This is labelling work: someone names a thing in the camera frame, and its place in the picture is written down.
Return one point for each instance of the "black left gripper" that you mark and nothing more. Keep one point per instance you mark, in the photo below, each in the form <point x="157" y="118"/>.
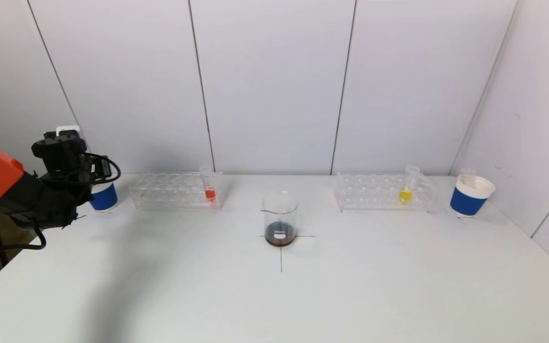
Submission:
<point x="98" y="169"/>

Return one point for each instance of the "red pigment test tube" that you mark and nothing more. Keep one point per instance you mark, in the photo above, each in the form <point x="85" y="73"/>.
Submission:
<point x="468" y="172"/>

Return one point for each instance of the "clear acrylic test tube rack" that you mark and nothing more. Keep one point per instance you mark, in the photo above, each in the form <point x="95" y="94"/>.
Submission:
<point x="174" y="190"/>
<point x="379" y="193"/>

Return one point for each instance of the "orange pigment test tube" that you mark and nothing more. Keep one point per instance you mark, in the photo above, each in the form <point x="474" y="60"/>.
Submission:
<point x="210" y="194"/>

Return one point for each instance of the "clear glass beaker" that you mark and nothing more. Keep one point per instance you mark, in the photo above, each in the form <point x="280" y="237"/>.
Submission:
<point x="280" y="228"/>

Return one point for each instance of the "yellow pigment test tube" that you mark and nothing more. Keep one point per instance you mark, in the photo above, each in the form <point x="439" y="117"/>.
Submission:
<point x="404" y="195"/>

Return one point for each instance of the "blue white paper cup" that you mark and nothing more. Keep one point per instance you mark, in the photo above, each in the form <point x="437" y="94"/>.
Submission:
<point x="467" y="202"/>
<point x="105" y="197"/>

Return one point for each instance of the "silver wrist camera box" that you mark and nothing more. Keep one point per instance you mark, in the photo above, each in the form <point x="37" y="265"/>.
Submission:
<point x="67" y="129"/>

